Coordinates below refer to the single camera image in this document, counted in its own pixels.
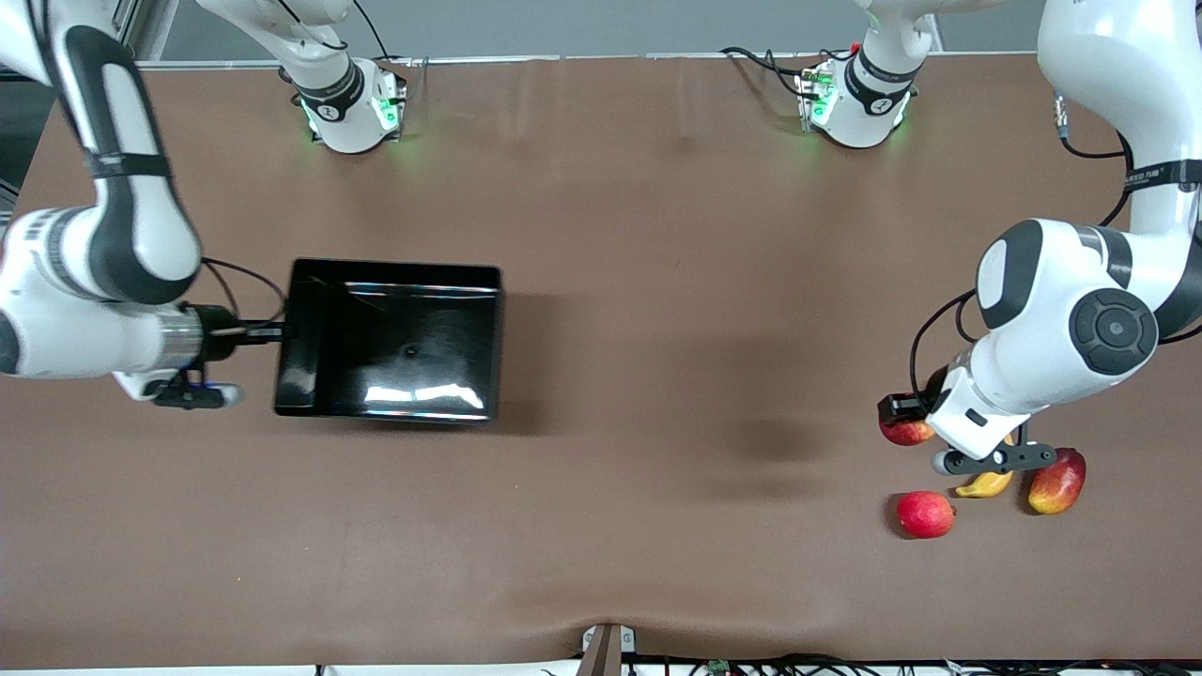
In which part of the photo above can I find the red yellow apple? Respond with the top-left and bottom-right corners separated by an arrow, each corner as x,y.
880,418 -> 936,448

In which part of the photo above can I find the yellow banana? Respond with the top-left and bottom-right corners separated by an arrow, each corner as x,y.
956,434 -> 1016,499

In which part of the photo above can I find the black plastic box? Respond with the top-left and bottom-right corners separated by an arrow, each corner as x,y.
273,258 -> 505,424

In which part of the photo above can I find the red pomegranate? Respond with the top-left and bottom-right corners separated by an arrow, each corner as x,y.
896,490 -> 957,540

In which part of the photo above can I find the red yellow mango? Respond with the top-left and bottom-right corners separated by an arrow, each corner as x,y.
1027,448 -> 1087,515

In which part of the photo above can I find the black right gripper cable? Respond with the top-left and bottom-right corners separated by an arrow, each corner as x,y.
201,257 -> 288,326

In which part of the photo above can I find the black cable bundle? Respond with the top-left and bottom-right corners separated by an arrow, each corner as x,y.
939,657 -> 1202,676
690,653 -> 851,676

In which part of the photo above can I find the black base cable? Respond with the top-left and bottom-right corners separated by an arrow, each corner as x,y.
351,0 -> 397,63
718,45 -> 810,97

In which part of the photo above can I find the aluminium frame post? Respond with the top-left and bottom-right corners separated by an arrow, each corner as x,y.
113,0 -> 179,63

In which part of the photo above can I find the grey camera stand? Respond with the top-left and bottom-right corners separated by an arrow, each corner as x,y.
575,622 -> 638,676

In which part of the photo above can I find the aluminium table edge rail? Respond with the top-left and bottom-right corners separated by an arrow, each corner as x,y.
136,51 -> 1043,72

